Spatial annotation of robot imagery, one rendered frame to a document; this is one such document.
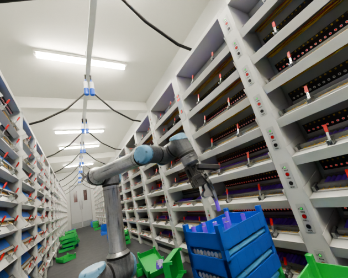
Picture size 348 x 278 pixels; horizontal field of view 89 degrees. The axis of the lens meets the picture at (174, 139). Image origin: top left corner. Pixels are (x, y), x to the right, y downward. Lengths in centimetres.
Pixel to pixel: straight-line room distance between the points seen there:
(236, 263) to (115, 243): 85
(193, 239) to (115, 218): 70
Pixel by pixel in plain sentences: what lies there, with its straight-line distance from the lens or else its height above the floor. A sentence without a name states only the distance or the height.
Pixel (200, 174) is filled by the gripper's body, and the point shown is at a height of 75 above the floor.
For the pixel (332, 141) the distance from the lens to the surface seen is 95.
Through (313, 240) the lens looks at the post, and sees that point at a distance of 109.
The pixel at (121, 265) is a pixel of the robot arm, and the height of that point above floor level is 34.
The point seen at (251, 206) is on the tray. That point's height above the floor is 52.
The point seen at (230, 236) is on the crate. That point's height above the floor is 51.
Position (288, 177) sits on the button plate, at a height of 64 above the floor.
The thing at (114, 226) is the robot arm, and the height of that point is 57.
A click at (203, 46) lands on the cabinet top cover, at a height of 172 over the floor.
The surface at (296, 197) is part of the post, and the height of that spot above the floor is 55.
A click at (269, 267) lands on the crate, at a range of 91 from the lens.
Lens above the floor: 70
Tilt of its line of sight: 16 degrees up
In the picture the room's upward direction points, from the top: 13 degrees counter-clockwise
